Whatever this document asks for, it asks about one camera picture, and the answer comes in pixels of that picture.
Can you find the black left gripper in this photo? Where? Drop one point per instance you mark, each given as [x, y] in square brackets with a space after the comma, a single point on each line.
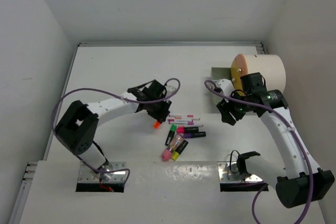
[161, 115]

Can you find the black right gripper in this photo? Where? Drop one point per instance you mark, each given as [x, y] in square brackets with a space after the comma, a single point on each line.
[224, 107]

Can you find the orange black highlighter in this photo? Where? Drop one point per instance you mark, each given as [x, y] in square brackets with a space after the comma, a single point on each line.
[157, 124]

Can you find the purple black highlighter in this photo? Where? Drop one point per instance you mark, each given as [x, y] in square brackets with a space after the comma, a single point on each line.
[194, 134]

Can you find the green drawer with gold knob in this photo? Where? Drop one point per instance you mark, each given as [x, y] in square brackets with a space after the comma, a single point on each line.
[222, 77]

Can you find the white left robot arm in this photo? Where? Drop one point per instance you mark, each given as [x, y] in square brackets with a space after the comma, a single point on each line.
[77, 127]

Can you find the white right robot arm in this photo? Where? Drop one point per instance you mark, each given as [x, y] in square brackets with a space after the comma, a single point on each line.
[302, 178]

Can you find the white pen orange band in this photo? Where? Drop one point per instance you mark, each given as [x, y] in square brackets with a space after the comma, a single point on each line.
[184, 117]

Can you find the green black highlighter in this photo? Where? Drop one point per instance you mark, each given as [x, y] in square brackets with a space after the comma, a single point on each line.
[170, 134]

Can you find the pink black highlighter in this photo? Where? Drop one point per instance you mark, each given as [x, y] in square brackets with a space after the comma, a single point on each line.
[183, 130]

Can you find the white pen magenta cap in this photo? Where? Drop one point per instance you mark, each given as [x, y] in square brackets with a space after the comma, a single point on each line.
[180, 122]

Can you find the pink capped clip tube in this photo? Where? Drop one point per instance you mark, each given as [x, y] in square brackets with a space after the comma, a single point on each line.
[176, 141]

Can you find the yellow black highlighter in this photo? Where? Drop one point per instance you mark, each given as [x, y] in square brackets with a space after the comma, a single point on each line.
[179, 150]

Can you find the yellow drawer with gold knob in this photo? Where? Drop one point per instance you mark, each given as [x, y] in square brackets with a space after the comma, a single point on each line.
[238, 69]

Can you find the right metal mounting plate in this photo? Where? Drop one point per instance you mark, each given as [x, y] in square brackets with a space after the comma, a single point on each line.
[228, 174]

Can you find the metal mounting plate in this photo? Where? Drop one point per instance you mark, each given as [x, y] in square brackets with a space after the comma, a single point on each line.
[228, 174]
[114, 174]

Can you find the white cylindrical drawer organizer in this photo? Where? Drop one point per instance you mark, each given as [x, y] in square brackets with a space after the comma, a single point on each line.
[270, 67]

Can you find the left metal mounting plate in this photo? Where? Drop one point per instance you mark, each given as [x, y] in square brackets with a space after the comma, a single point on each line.
[114, 174]

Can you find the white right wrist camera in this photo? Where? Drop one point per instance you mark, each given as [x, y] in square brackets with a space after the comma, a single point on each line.
[225, 87]

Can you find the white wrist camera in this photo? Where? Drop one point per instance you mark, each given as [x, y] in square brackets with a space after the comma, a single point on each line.
[225, 87]
[170, 89]

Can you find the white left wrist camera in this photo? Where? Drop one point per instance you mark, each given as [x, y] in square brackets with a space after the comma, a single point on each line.
[170, 89]

